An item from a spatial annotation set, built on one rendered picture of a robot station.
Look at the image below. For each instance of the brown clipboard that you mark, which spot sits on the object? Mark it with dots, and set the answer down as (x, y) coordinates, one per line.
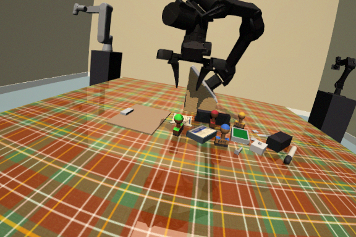
(140, 118)

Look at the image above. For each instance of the red hand stamp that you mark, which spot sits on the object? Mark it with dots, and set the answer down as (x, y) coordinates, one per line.
(214, 114)

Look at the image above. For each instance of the cream and blue stamp pad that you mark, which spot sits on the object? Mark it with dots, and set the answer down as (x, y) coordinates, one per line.
(201, 134)

